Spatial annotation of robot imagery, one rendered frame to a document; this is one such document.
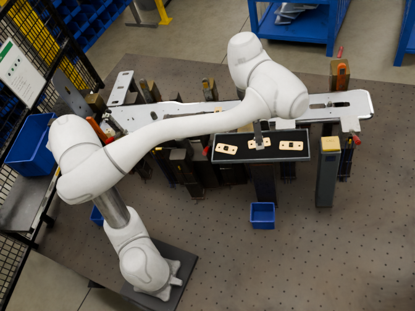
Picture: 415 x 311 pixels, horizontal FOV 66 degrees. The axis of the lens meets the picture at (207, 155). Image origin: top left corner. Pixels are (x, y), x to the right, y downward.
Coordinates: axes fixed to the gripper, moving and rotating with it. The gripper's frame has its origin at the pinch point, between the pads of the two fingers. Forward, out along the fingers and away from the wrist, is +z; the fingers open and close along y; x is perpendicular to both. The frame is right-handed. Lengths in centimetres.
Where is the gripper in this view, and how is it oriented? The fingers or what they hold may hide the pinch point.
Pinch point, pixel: (257, 132)
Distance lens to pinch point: 122.2
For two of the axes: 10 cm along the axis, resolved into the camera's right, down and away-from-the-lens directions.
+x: -9.7, 1.7, 1.6
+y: -0.4, -8.0, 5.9
